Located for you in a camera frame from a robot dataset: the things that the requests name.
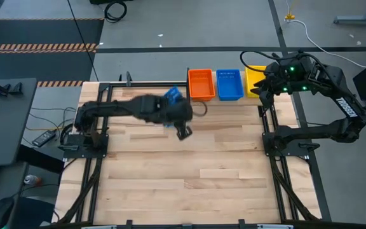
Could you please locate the grey metal stand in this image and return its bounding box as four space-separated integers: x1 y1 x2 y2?
333 0 366 26

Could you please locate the orange plastic basket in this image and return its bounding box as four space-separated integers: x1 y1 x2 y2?
187 68 217 102

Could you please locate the silver drink can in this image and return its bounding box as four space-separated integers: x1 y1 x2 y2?
23 174 43 186

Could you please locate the white floor cable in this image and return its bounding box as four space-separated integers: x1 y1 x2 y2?
284 18 366 69

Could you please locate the coiled black cable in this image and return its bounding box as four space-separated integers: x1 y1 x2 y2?
104 0 128 24

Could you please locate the silver metal bar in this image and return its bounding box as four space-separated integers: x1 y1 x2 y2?
80 224 118 229
257 223 294 229

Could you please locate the black computer mouse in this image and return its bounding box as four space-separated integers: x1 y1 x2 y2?
0 197 15 229

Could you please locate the black floor mat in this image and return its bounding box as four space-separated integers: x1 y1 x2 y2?
0 18 105 83

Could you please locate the thin black cable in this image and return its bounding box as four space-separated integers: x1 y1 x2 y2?
65 0 100 83

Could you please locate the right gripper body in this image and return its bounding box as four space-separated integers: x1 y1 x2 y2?
264 62 294 95

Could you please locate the blue plastic basket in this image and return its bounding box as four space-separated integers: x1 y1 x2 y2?
215 69 245 102
163 85 184 128

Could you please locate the black aluminium table frame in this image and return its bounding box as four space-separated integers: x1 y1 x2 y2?
39 71 333 229

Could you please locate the dark grey desk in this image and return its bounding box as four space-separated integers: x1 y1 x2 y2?
0 78 38 169

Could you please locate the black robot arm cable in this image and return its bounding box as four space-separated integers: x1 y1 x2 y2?
240 50 285 74

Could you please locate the yellow extension cord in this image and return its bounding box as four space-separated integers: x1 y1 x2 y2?
283 0 300 22

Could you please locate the yellow plastic basket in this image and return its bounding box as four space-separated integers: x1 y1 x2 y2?
245 65 268 99

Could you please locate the black power adapter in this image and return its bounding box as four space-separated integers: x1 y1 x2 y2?
31 129 57 148

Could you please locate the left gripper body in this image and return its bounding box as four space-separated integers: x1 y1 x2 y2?
163 99 194 125

